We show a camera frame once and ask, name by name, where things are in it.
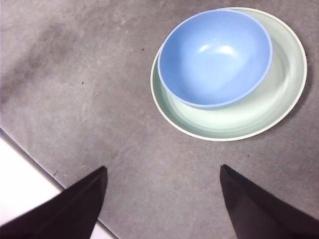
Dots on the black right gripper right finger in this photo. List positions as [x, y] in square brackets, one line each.
[264, 211]

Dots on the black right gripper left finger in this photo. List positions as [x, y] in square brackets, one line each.
[64, 216]

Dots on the green round plate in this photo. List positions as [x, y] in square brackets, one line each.
[224, 124]

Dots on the blue ribbed bowl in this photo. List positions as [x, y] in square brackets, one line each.
[214, 62]

